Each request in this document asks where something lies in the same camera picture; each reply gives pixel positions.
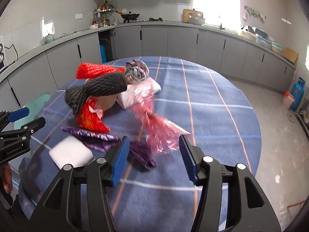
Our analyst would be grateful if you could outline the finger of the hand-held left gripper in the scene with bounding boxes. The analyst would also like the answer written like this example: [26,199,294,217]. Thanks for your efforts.
[0,116,46,142]
[0,107,30,132]

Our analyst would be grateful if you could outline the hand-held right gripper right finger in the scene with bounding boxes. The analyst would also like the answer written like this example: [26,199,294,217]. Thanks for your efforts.
[179,134,282,232]

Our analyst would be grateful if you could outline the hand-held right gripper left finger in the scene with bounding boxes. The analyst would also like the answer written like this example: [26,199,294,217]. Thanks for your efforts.
[28,136,131,232]

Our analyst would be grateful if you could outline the teal enamel basin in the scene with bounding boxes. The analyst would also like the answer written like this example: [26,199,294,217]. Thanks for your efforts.
[13,93,52,130]

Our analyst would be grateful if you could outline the pink plastic wrapper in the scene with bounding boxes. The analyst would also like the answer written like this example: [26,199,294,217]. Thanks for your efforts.
[126,77,192,154]

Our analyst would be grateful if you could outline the red foam fruit net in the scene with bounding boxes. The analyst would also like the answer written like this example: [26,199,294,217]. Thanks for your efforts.
[76,62,126,79]

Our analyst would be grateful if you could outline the person's left hand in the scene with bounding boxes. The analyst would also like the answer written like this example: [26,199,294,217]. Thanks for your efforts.
[0,162,13,194]

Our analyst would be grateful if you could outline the purple foil wrapper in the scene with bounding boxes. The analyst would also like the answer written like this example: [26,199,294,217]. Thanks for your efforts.
[61,126,122,152]
[129,141,158,170]

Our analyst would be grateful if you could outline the white foam block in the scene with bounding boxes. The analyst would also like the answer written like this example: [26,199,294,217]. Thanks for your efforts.
[49,135,94,169]

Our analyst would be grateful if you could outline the red snack packet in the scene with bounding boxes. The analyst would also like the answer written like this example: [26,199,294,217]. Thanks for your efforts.
[74,99,111,134]

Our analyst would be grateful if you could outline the blue plaid tablecloth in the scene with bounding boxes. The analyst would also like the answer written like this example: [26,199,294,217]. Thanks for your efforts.
[18,55,262,232]

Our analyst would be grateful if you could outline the grey fuzzy cloth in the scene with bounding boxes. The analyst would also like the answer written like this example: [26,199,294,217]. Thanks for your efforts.
[65,73,128,114]

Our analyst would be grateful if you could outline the grey patterned crumpled cloth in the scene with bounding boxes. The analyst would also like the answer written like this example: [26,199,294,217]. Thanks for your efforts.
[125,59,150,84]

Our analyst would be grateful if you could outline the slim blue cylinder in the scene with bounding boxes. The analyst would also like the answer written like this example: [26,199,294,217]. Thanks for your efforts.
[100,44,108,64]

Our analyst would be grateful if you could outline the white bucket red lid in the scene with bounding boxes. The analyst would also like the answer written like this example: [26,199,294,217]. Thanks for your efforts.
[282,91,295,111]

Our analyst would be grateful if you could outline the grey kitchen counter cabinets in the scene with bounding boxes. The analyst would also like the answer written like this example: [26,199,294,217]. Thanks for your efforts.
[0,20,298,116]

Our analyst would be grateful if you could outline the blue gas cylinder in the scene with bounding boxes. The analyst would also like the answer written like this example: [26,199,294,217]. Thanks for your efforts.
[290,77,306,112]

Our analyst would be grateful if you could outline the metal spice rack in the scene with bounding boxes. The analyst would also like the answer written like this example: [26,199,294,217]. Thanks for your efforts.
[93,0,115,27]

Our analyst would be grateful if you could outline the teal plastic container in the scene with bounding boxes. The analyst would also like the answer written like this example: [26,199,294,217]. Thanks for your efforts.
[270,41,284,54]

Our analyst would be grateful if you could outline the stacked plastic containers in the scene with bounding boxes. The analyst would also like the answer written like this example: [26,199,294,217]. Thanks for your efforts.
[255,28,271,46]

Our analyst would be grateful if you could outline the black wok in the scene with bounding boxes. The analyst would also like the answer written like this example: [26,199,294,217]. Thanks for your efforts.
[115,10,141,21]

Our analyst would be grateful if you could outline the wooden cutting board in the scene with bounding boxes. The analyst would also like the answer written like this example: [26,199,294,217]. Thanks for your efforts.
[183,9,197,23]

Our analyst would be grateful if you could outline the bright window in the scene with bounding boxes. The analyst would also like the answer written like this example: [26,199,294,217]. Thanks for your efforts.
[194,0,241,27]

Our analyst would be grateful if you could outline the black power cable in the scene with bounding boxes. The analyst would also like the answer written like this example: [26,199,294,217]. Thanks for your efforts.
[3,44,19,66]

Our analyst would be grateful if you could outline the hanging wall cloth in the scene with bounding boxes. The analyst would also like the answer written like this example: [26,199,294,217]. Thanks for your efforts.
[244,5,267,21]

